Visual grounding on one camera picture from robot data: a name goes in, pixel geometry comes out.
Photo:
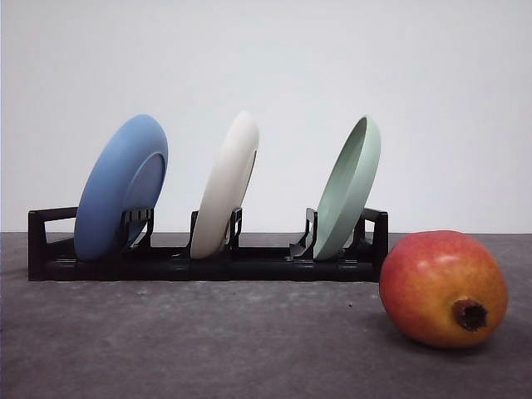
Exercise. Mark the green plate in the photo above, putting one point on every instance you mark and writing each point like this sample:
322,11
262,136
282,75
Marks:
349,190

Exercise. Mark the black dish rack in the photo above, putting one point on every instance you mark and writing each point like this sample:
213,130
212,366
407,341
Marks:
52,253

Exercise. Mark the blue plate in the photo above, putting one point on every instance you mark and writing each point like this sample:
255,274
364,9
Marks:
127,174

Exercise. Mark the red yellow pomegranate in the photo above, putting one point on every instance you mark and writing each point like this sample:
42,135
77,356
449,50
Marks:
444,288

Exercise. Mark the white plate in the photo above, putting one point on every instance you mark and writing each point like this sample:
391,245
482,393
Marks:
225,187

